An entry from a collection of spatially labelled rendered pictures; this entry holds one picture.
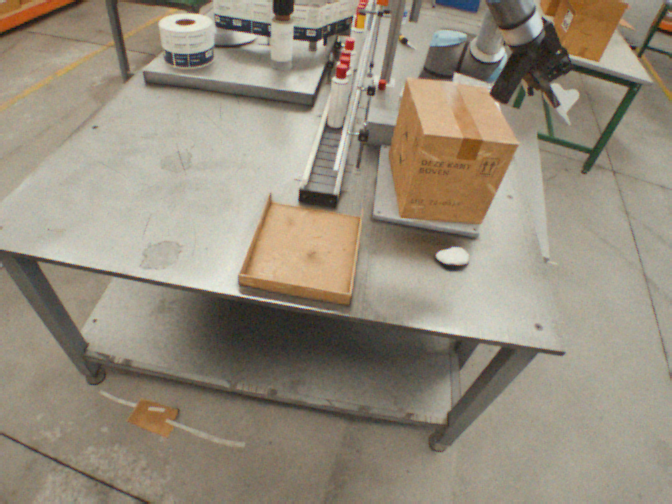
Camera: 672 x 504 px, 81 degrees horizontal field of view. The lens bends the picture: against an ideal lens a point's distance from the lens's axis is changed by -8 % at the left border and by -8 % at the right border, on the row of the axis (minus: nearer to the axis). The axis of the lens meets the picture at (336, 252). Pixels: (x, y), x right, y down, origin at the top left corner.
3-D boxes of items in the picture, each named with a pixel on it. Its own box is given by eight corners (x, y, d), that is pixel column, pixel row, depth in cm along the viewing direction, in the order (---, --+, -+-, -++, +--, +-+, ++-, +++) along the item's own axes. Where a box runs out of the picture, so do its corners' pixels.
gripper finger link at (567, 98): (593, 110, 80) (568, 72, 79) (568, 128, 82) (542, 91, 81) (588, 111, 83) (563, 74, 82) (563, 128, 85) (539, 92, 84)
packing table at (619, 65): (493, 50, 456) (518, -23, 399) (562, 69, 446) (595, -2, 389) (489, 149, 308) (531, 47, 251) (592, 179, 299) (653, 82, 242)
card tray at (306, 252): (269, 202, 118) (269, 191, 115) (361, 218, 118) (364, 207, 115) (238, 285, 98) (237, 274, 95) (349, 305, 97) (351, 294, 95)
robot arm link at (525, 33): (509, 35, 73) (489, 22, 79) (518, 54, 76) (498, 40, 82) (544, 8, 70) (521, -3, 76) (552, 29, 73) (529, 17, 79)
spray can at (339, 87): (328, 119, 142) (334, 61, 127) (343, 122, 142) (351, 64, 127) (326, 127, 138) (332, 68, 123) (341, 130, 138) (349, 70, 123)
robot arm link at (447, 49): (427, 59, 155) (437, 23, 146) (461, 70, 153) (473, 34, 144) (420, 67, 147) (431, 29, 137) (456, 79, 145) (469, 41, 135)
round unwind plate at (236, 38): (205, 19, 195) (205, 17, 194) (266, 27, 195) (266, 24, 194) (179, 42, 174) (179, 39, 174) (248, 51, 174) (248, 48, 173)
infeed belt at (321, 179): (359, 16, 231) (360, 9, 228) (373, 19, 231) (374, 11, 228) (302, 199, 119) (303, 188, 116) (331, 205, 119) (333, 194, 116)
